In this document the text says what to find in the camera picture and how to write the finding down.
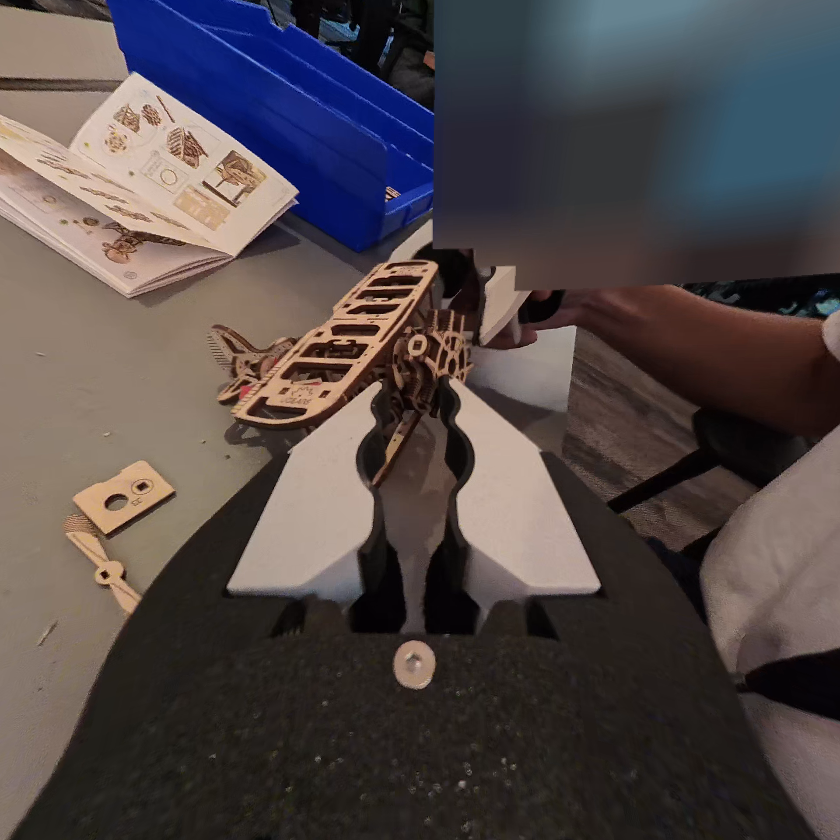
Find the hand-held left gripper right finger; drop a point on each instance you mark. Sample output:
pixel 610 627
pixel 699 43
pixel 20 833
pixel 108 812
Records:
pixel 525 518

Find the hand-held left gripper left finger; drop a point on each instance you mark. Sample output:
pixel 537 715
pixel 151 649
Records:
pixel 308 512

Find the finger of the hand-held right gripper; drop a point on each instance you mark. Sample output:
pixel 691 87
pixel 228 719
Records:
pixel 412 243
pixel 531 374

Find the wooden model biplane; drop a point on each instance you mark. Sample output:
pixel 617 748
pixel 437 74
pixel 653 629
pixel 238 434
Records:
pixel 298 394

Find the person's right forearm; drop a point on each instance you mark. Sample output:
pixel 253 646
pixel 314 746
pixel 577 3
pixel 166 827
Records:
pixel 689 348

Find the grey desk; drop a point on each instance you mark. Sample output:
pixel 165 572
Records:
pixel 131 394

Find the person's right hand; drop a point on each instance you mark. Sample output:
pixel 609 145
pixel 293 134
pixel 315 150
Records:
pixel 571 315

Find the blue plastic bin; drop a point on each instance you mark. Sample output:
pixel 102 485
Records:
pixel 262 98

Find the small square wooden plate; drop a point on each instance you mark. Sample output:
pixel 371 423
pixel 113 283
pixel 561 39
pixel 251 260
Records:
pixel 92 502

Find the white instruction booklet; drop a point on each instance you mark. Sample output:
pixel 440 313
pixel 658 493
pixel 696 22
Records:
pixel 197 184

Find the person's white shirt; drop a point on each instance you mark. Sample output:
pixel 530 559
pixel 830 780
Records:
pixel 774 577

